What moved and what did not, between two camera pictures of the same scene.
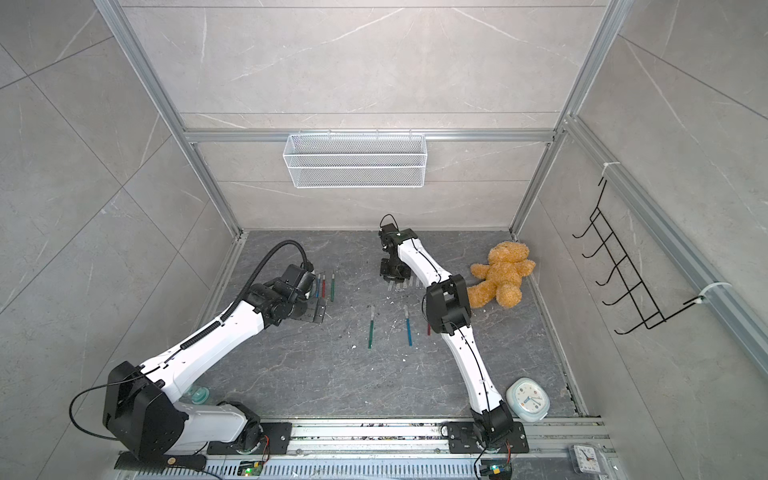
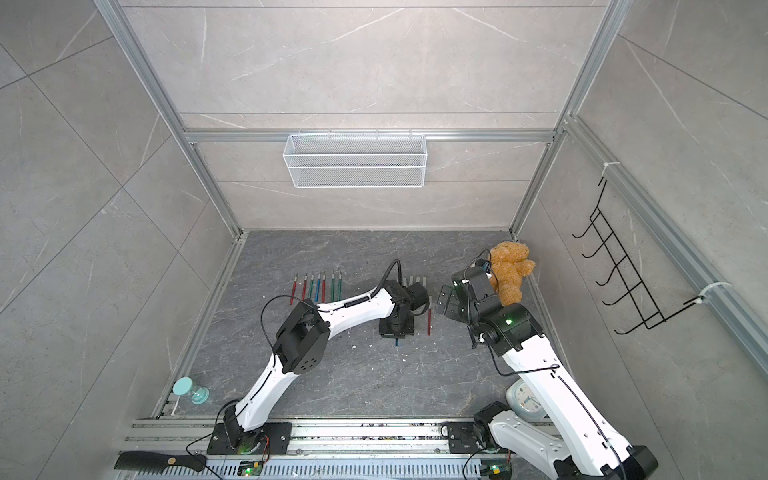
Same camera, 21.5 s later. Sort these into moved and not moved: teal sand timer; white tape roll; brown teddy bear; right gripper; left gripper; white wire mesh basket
Moved: right gripper; left gripper
Not moved: teal sand timer; white tape roll; brown teddy bear; white wire mesh basket
